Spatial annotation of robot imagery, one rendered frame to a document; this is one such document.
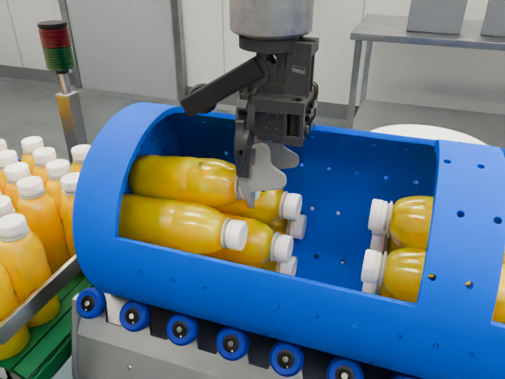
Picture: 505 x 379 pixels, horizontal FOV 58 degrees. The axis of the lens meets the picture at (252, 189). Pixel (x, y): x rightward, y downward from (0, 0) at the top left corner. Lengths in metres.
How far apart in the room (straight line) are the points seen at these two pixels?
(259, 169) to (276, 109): 0.08
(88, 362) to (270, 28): 0.56
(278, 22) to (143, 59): 4.06
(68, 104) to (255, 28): 0.76
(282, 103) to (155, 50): 3.94
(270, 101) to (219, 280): 0.21
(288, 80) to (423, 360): 0.33
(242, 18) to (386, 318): 0.33
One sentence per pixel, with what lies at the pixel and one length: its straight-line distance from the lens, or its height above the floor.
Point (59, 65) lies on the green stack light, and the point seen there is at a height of 1.17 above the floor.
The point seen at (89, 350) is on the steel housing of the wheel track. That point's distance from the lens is 0.78.
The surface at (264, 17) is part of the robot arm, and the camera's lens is 0.49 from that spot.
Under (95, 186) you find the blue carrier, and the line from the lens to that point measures 0.58.
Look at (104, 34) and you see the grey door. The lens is 4.70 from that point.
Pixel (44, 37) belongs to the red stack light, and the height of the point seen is 1.23.
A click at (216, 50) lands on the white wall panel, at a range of 4.19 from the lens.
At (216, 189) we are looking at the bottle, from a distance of 0.60.
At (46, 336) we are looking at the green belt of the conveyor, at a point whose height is 0.90.
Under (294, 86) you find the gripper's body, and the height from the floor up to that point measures 1.29.
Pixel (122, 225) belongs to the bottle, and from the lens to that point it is 0.63.
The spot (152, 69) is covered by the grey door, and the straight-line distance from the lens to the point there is 4.50.
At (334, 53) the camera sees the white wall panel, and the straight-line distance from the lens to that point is 3.88.
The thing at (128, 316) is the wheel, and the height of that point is 0.97.
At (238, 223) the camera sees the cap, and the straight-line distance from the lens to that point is 0.58.
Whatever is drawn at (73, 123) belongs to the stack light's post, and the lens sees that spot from 1.20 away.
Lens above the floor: 1.45
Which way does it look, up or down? 30 degrees down
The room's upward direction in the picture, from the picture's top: straight up
